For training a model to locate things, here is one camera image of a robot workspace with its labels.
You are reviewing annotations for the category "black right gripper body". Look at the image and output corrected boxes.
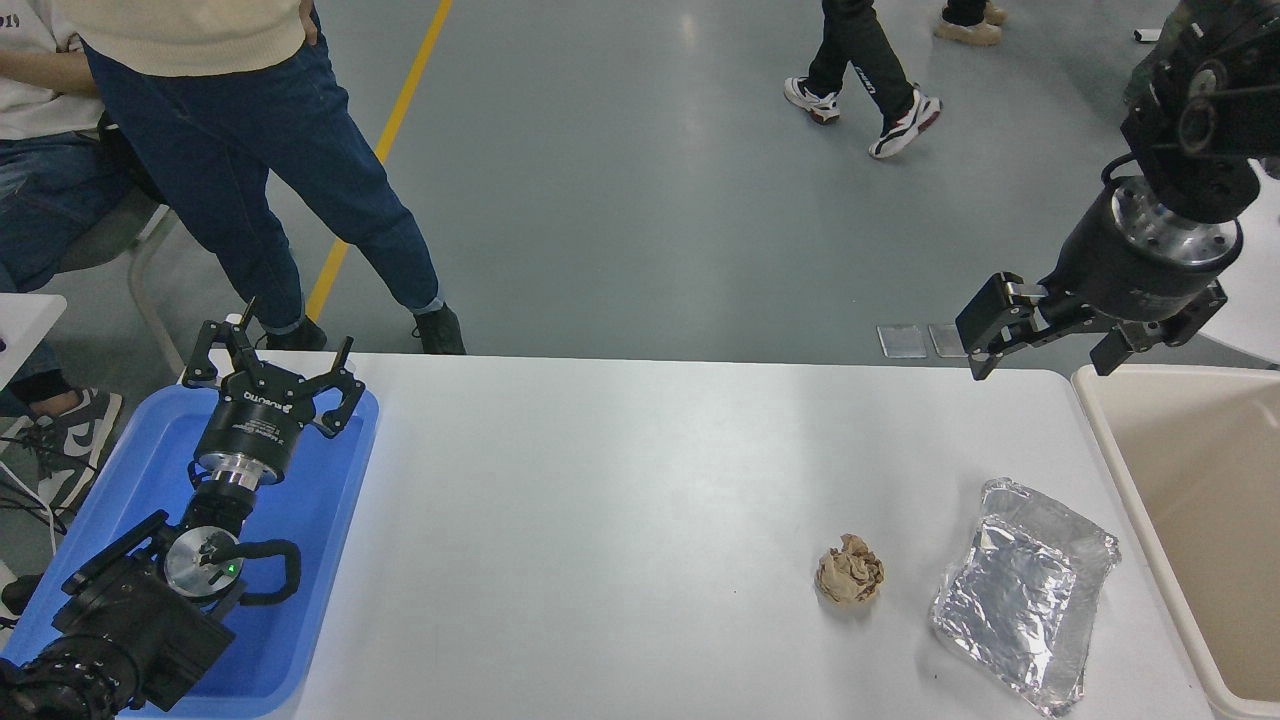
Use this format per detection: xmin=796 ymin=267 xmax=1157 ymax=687
xmin=1045 ymin=195 xmax=1241 ymax=323

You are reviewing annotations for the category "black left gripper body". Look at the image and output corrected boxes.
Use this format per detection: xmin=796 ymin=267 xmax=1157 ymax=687
xmin=195 ymin=366 xmax=339 ymax=473

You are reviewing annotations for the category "silver foil plate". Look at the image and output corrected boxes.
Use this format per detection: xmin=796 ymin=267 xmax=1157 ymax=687
xmin=928 ymin=478 xmax=1123 ymax=719

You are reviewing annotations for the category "white round chair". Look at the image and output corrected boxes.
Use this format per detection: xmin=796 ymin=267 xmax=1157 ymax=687
xmin=1195 ymin=155 xmax=1280 ymax=367

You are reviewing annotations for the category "blue plastic tray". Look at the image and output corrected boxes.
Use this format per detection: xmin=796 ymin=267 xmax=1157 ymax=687
xmin=0 ymin=385 xmax=381 ymax=719

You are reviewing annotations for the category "grey chair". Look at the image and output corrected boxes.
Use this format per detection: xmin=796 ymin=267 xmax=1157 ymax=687
xmin=55 ymin=185 xmax=188 ymax=379

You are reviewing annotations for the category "large pale bin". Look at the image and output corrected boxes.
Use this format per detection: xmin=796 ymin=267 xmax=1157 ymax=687
xmin=1071 ymin=363 xmax=1280 ymax=720

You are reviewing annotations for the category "person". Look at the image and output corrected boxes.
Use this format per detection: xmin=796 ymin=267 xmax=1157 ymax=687
xmin=933 ymin=0 xmax=1009 ymax=47
xmin=783 ymin=0 xmax=943 ymax=161
xmin=0 ymin=0 xmax=136 ymax=516
xmin=55 ymin=0 xmax=468 ymax=356

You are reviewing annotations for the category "small white side table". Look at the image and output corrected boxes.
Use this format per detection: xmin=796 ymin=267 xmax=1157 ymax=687
xmin=0 ymin=293 xmax=68 ymax=391

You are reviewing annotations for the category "crumpled tan paper ball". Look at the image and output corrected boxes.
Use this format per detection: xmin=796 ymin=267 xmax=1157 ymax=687
xmin=814 ymin=533 xmax=886 ymax=607

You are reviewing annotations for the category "white floor cable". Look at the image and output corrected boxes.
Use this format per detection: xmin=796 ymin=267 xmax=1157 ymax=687
xmin=0 ymin=458 xmax=59 ymax=557

